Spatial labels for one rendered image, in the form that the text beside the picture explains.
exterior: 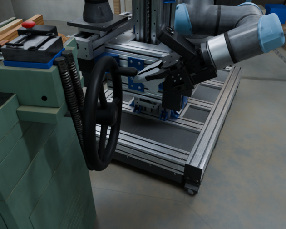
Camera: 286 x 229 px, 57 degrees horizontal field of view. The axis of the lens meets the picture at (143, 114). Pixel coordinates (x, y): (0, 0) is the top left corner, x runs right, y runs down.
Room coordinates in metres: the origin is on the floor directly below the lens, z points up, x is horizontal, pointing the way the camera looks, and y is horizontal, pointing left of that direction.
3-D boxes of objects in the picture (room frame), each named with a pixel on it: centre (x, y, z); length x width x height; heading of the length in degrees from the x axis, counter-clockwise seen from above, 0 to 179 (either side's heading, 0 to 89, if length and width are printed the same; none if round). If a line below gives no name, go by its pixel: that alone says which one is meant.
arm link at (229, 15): (0.68, -0.25, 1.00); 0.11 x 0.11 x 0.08; 79
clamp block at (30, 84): (0.57, 0.24, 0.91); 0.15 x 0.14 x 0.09; 171
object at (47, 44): (0.57, 0.24, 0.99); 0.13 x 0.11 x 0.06; 171
